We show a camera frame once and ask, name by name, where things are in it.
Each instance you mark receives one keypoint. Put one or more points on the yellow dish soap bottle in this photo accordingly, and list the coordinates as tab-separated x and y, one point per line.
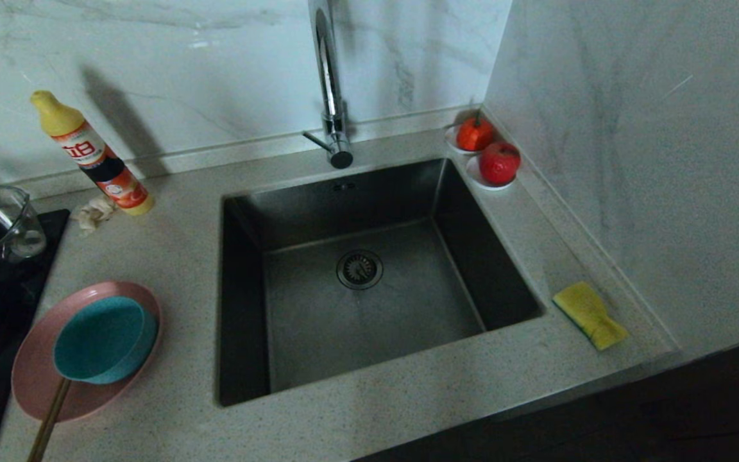
97	160

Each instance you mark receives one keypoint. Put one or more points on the stainless steel sink basin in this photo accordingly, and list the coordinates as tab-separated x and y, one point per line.
318	321

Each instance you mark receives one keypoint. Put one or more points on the chrome faucet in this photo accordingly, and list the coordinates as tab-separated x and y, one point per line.
329	83

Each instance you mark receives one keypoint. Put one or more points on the yellow sponge green backing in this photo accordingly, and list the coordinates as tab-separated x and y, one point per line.
587	313

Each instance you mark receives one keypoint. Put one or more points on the round metal drain strainer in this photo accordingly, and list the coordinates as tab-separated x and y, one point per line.
359	269

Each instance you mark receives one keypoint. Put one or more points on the small white saucer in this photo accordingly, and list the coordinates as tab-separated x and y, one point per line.
474	175
451	142

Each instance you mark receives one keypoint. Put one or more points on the orange-red tomato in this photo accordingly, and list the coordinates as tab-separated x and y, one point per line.
475	133

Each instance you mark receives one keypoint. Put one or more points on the red apple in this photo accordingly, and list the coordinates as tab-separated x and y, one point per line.
499	163

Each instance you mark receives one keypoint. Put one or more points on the crumpled beige tissue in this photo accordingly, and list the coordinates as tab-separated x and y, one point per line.
92	215

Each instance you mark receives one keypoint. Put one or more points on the teal bowl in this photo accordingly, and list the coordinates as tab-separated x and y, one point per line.
100	340

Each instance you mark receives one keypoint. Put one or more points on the clear glass pot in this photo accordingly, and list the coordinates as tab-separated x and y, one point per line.
16	224

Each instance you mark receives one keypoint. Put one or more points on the pink plate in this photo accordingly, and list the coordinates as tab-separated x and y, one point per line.
33	378

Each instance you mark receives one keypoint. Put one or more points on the wooden stick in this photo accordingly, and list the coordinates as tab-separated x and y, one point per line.
47	423

